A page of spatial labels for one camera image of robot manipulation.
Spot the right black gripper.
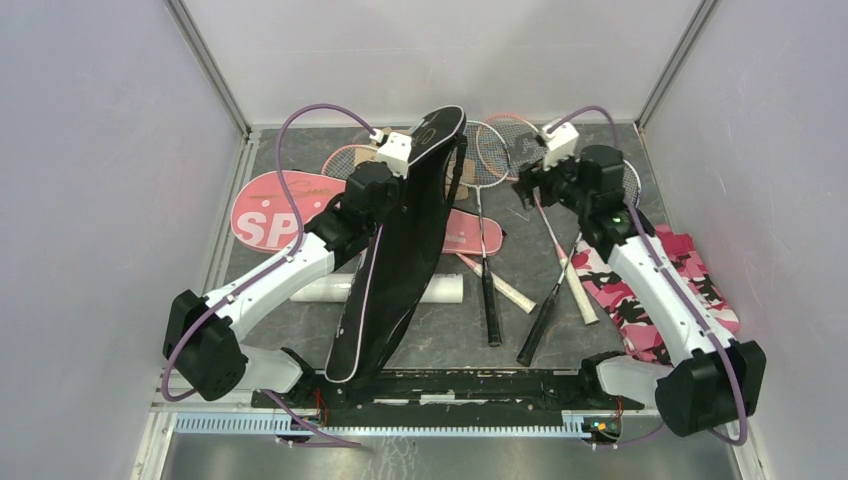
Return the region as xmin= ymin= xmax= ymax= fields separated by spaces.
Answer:
xmin=513 ymin=147 xmax=593 ymax=216

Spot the white frame badminton racket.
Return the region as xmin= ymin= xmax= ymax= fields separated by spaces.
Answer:
xmin=462 ymin=119 xmax=511 ymax=348

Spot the white shuttlecock tube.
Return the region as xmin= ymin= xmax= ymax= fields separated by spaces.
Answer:
xmin=290 ymin=273 xmax=464 ymax=304

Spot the black SPORT racket bag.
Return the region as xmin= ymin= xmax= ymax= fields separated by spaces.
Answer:
xmin=324 ymin=105 xmax=467 ymax=384

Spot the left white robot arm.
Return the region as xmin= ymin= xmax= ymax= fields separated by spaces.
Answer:
xmin=161 ymin=162 xmax=406 ymax=408

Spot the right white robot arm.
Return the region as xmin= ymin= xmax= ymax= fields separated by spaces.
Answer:
xmin=513 ymin=145 xmax=766 ymax=446

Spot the beige cloth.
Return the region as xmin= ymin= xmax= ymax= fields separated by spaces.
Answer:
xmin=357 ymin=127 xmax=478 ymax=200

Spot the pink camouflage cloth bag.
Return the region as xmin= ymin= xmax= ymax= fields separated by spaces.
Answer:
xmin=570 ymin=223 xmax=741 ymax=367

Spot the pink SPORT racket bag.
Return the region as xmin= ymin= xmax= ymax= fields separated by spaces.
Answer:
xmin=230 ymin=170 xmax=505 ymax=256

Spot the pink frame badminton racket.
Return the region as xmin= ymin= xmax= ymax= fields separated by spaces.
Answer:
xmin=478 ymin=113 xmax=601 ymax=327

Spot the white racket handle left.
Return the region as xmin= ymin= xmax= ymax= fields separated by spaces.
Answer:
xmin=491 ymin=273 xmax=537 ymax=313

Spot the white racket handle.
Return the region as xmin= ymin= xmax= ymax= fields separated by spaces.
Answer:
xmin=491 ymin=273 xmax=537 ymax=313
xmin=561 ymin=259 xmax=599 ymax=325

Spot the white racket handle right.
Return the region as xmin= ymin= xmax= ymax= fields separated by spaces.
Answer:
xmin=561 ymin=259 xmax=599 ymax=325

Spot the black racket handle left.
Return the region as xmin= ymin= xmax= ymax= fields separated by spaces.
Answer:
xmin=481 ymin=257 xmax=502 ymax=347

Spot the black racket handle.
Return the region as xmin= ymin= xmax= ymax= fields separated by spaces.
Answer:
xmin=516 ymin=286 xmax=560 ymax=367
xmin=481 ymin=257 xmax=502 ymax=347

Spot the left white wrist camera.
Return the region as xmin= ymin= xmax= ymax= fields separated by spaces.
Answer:
xmin=374 ymin=132 xmax=412 ymax=179

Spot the black racket handle right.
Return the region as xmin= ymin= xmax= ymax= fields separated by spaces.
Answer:
xmin=516 ymin=286 xmax=560 ymax=367

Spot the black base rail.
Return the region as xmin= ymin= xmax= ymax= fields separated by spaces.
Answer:
xmin=280 ymin=369 xmax=643 ymax=427

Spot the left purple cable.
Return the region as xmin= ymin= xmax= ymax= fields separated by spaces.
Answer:
xmin=160 ymin=103 xmax=386 ymax=448

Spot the white toothed cable duct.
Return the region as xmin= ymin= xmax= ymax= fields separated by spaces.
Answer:
xmin=173 ymin=412 xmax=591 ymax=440

